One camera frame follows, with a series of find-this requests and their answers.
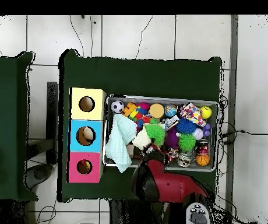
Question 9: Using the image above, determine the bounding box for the cream muslin cloth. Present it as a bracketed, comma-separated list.
[132, 128, 154, 151]

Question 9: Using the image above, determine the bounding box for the green puffer toy with eyes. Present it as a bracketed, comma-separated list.
[178, 133, 196, 152]
[144, 123, 166, 146]

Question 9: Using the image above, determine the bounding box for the mint green cloth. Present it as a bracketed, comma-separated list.
[105, 113, 138, 174]

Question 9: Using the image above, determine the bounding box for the white polka dot cloth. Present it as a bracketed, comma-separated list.
[179, 102, 207, 127]

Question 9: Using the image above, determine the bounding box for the shallow metal mesh bin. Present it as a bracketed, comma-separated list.
[102, 94, 220, 173]

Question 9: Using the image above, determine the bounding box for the wooden box with three holes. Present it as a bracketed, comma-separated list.
[66, 87, 107, 184]

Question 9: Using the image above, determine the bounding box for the orange foam disc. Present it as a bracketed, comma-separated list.
[149, 103, 165, 119]

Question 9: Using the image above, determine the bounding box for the small blue puffer ball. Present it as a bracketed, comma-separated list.
[176, 117, 198, 135]

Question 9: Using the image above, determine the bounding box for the small soccer ball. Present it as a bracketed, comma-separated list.
[110, 100, 125, 114]

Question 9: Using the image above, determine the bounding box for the small orange basketball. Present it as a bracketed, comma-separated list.
[195, 153, 210, 167]

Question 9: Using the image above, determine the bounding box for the yellow smiley ball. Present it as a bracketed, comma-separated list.
[199, 105, 213, 120]

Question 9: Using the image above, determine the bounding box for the dark green table cloth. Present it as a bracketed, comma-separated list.
[57, 48, 223, 203]
[0, 51, 39, 202]

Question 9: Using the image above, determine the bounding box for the black upright panel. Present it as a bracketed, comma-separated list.
[46, 81, 59, 164]

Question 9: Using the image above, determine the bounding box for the grey plastic base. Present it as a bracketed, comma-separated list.
[26, 163, 54, 190]

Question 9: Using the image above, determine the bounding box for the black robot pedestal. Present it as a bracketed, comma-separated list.
[109, 199, 170, 224]

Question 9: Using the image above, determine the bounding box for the black cable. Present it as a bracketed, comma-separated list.
[220, 129, 268, 144]

